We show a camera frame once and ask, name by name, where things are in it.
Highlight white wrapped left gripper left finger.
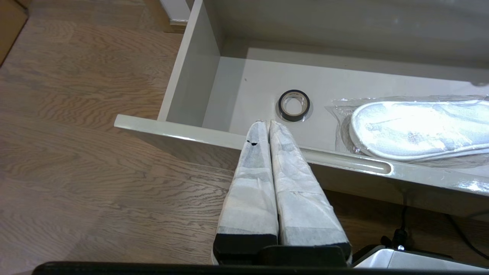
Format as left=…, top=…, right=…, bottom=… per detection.
left=212, top=120, right=279, bottom=265

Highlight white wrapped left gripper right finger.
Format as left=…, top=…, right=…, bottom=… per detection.
left=269, top=119, right=352, bottom=264

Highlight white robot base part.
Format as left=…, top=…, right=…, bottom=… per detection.
left=351, top=246, right=489, bottom=270

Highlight black tape roll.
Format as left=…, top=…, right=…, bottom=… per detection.
left=278, top=90, right=311, bottom=122

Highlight black power plug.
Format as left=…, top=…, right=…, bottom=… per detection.
left=380, top=227, right=410, bottom=251

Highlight white slippers in clear bag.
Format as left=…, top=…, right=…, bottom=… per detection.
left=325, top=95, right=489, bottom=169

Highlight brown wooden box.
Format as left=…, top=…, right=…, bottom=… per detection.
left=0, top=0, right=29, bottom=66

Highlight black floor cable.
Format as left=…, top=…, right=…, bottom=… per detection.
left=445, top=214, right=489, bottom=261

